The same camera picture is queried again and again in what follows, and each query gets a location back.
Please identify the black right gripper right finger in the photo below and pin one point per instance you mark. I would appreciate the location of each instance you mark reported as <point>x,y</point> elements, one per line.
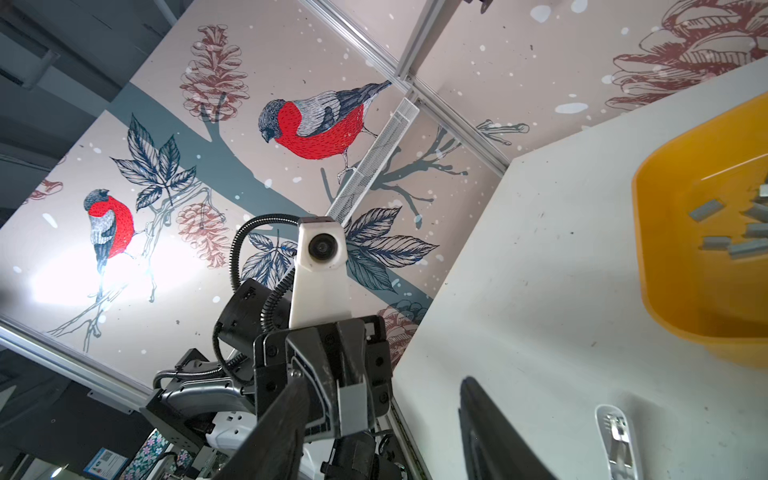
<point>492,448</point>

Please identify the silver staple strip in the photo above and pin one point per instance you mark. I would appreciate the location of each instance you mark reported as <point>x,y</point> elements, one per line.
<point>706,210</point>
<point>715,243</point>
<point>748,249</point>

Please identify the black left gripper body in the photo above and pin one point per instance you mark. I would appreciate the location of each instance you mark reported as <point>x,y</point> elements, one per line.
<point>315,354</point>

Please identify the yellow plastic tray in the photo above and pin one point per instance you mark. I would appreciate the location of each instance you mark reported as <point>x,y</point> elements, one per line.
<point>702,296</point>

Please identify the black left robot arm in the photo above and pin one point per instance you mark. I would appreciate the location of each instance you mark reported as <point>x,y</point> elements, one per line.
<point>187,398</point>

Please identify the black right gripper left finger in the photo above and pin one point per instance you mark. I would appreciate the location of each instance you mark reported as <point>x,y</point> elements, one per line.
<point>273,450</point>

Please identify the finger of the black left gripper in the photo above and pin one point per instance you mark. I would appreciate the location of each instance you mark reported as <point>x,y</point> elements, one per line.
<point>353,390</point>

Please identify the white stapler top part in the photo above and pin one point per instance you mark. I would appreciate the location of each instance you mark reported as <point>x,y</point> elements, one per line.
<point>621,450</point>

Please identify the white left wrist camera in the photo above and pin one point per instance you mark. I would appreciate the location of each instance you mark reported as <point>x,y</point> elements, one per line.
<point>320,292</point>

